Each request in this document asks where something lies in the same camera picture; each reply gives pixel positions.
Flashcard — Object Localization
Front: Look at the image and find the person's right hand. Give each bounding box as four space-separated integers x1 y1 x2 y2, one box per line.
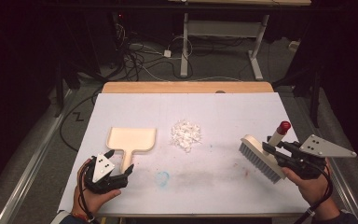
281 157 339 216

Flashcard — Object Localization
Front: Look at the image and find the tangle of floor cables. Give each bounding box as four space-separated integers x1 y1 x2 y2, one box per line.
59 22 246 153

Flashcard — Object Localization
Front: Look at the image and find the white brush with red-tipped handle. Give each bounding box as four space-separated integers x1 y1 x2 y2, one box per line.
239 120 292 185

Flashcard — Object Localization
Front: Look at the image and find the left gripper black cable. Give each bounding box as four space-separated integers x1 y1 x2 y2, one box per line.
77 161 98 222

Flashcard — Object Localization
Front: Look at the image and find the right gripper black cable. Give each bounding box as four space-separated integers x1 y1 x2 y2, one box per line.
293 161 335 224

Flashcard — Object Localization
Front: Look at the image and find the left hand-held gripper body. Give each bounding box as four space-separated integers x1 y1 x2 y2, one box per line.
83 152 129 195

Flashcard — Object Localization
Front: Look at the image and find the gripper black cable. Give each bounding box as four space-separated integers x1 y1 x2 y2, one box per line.
77 161 98 222
293 161 335 224

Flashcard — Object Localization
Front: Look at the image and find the pile of white paper scraps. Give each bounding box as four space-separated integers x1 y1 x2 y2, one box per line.
171 119 203 153

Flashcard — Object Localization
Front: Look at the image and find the white metal desk frame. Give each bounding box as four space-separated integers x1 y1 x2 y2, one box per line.
167 0 312 81

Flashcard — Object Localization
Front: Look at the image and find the person's left hand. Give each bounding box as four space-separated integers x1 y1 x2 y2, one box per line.
71 158 122 217

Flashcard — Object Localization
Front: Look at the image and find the wooden table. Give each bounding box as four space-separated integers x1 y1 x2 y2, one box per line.
97 80 306 219

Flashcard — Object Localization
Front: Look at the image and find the aluminium floor rail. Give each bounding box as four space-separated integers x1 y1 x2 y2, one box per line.
0 88 78 224
292 92 358 224

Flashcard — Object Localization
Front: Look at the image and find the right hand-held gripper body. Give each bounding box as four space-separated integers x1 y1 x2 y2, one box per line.
276 133 358 181

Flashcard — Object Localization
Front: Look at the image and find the white table cover sheet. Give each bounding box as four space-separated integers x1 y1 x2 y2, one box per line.
58 91 311 217

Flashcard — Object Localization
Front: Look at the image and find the cream plastic dustpan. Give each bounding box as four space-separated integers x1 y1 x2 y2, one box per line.
105 126 158 175

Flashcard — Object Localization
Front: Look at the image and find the black metal stand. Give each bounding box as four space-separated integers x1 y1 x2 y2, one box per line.
53 12 113 119
273 18 327 129

